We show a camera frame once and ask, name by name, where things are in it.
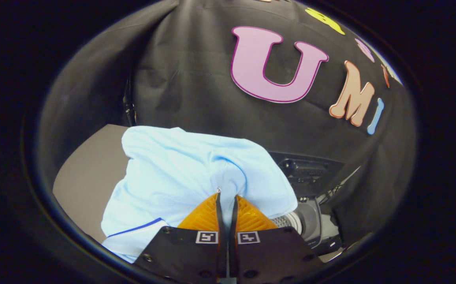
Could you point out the light blue shirt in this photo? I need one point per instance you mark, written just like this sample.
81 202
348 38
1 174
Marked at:
172 173

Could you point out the backdrop support stand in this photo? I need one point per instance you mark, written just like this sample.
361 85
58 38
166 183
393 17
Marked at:
332 192

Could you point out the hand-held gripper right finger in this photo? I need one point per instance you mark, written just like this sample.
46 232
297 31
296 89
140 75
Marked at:
232 236

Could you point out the dark grey washing machine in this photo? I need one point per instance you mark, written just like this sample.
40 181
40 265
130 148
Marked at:
310 221

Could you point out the grey and black cabinet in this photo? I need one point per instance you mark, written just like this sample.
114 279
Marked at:
90 177

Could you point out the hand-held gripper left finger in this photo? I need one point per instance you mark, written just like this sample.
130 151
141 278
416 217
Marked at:
221 236

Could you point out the dark washing machine lid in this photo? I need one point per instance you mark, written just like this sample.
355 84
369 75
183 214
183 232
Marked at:
306 173

